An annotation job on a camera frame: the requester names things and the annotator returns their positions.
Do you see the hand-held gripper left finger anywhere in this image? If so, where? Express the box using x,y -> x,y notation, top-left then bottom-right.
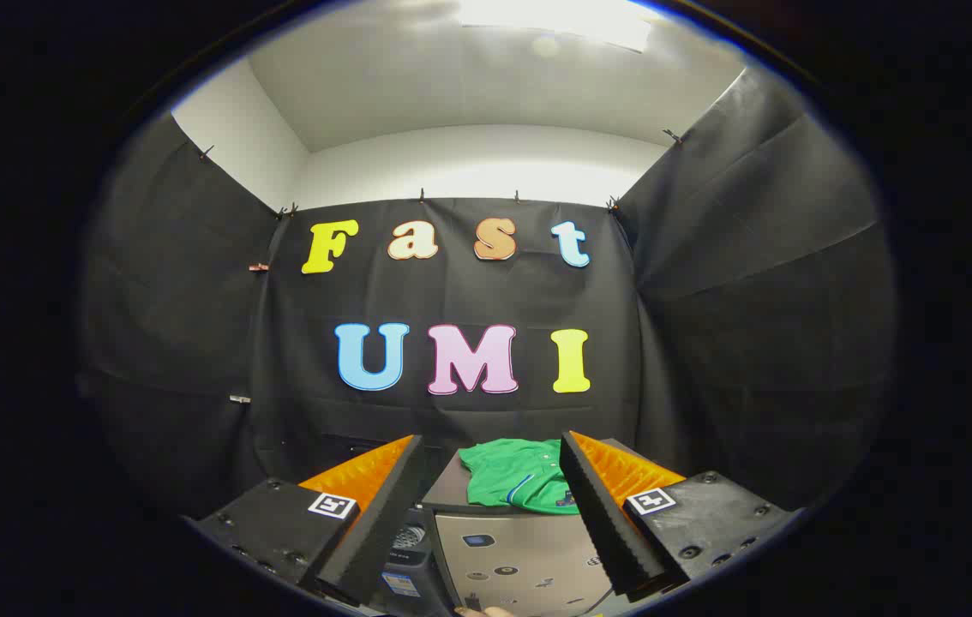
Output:
186,434 -> 424,608

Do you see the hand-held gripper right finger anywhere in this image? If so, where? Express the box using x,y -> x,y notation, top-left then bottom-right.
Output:
559,430 -> 795,601

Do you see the green polo shirt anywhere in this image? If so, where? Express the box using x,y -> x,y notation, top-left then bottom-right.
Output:
459,439 -> 581,515

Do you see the black backdrop cloth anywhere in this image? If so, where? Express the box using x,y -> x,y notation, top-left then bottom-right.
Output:
79,69 -> 897,519

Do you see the ceiling light panel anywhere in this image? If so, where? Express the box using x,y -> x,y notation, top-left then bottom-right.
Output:
456,0 -> 654,52

